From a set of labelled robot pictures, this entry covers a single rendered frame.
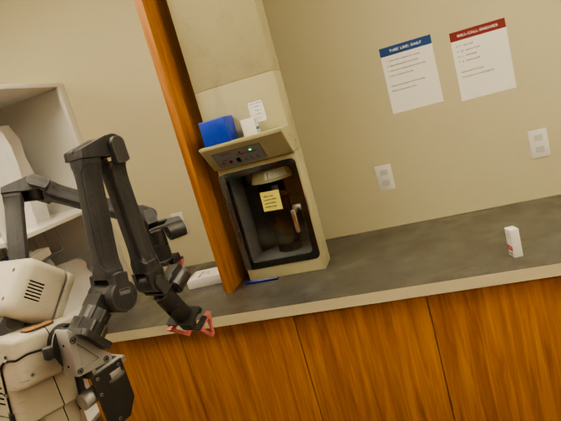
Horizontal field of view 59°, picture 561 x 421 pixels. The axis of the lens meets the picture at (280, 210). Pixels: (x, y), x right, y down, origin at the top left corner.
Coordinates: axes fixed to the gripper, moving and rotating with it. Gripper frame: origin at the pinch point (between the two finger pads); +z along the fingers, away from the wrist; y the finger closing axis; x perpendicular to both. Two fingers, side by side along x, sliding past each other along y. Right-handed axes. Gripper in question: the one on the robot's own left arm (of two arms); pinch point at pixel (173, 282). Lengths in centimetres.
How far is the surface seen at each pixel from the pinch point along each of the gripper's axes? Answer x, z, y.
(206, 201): -9.0, -21.0, 26.2
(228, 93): -27, -57, 33
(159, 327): 13.4, 16.8, 3.0
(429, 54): -101, -51, 76
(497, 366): -98, 49, 6
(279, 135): -45, -38, 23
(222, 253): -8.9, 0.2, 26.1
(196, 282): 11.9, 13.5, 36.7
